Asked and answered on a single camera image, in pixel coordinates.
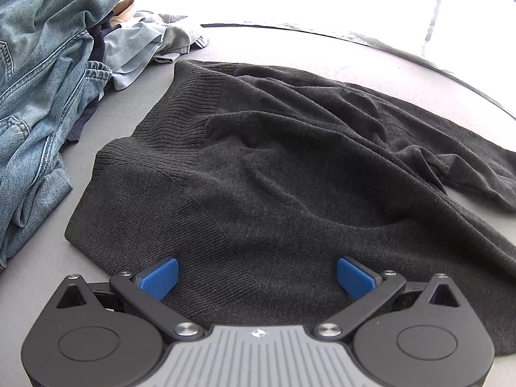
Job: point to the light blue garment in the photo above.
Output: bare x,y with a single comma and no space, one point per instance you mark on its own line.
133,48

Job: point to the beige cloth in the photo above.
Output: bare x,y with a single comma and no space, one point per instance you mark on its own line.
123,10

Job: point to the dark grey knit sweater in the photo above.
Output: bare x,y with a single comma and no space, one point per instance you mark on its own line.
282,177

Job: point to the heather grey garment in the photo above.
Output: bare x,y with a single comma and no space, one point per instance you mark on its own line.
179,34

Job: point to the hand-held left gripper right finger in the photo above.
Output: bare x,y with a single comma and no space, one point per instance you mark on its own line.
355,279

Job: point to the dark navy garment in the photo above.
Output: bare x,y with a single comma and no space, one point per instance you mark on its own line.
100,38

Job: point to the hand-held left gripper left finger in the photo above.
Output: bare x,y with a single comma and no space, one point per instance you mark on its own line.
159,279

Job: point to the blue denim jacket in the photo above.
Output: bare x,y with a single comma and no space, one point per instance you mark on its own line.
40,68

